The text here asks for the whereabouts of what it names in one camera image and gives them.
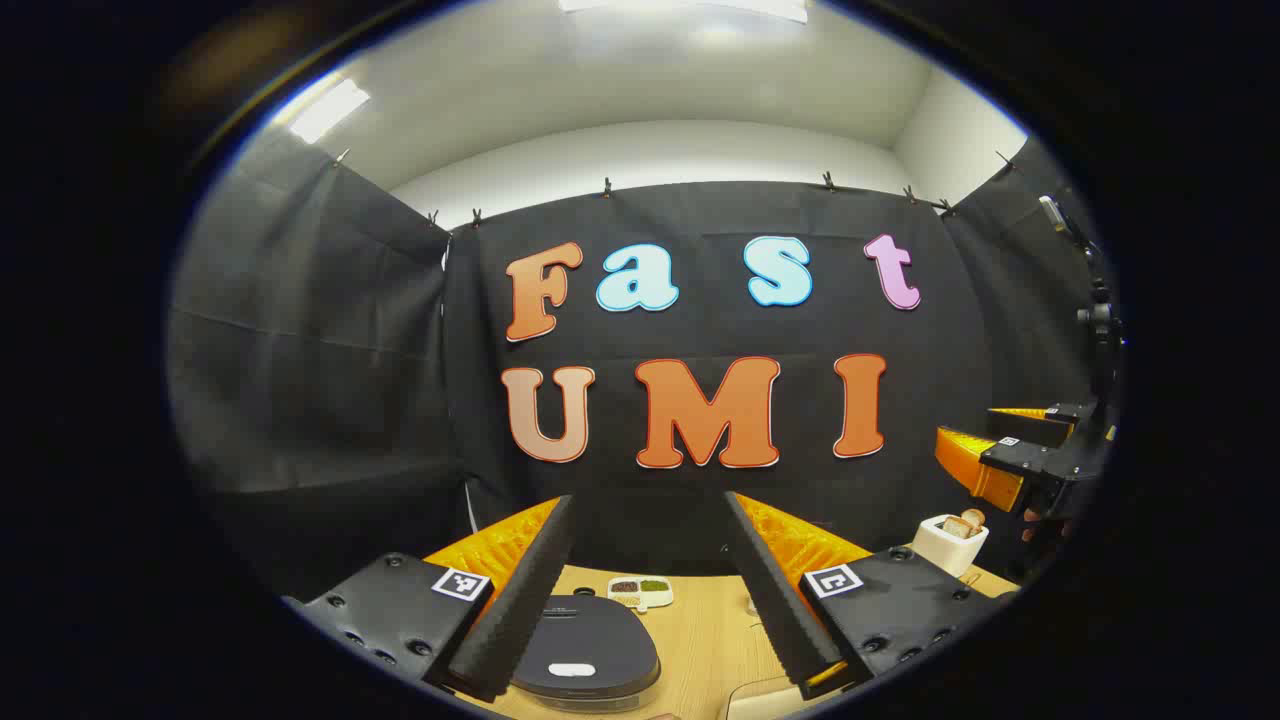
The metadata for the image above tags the white container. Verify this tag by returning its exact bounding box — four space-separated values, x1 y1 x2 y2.
725 675 801 719

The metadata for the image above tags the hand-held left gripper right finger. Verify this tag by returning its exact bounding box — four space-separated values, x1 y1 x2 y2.
722 490 1021 701

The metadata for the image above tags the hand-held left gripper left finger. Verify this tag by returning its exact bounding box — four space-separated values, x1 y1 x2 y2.
283 494 579 704

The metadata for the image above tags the rectangular ceiling light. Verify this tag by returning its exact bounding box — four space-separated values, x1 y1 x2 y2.
288 78 371 144

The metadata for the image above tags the white toaster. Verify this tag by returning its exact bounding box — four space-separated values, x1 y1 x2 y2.
910 513 991 579

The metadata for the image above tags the white divided seasoning dish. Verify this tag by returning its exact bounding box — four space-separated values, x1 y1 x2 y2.
607 575 674 613

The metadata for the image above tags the dark grey rice cooker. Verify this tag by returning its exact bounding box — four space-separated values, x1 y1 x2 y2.
510 594 663 713

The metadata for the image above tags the long ceiling light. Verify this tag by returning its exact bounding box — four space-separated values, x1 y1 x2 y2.
558 0 809 23

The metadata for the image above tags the black backdrop cloth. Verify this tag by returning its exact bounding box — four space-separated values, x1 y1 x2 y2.
168 130 1121 601

